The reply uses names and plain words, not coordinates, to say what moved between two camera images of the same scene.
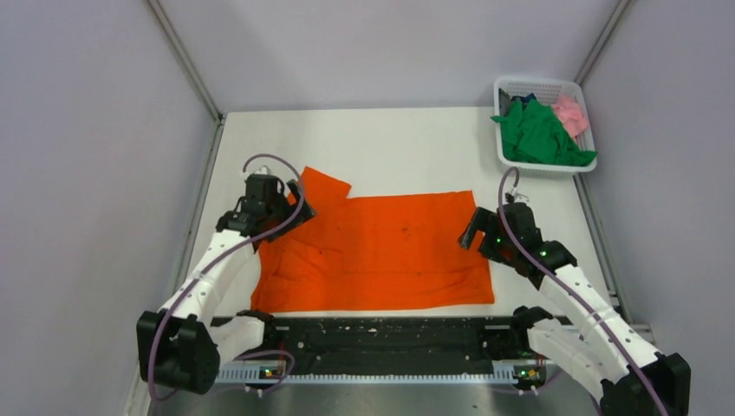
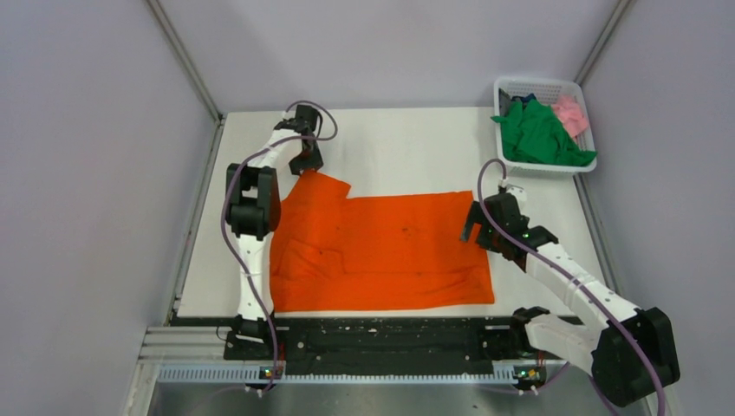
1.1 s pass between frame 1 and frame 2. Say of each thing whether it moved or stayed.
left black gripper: moved
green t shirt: stayed
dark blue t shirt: stayed
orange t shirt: stayed
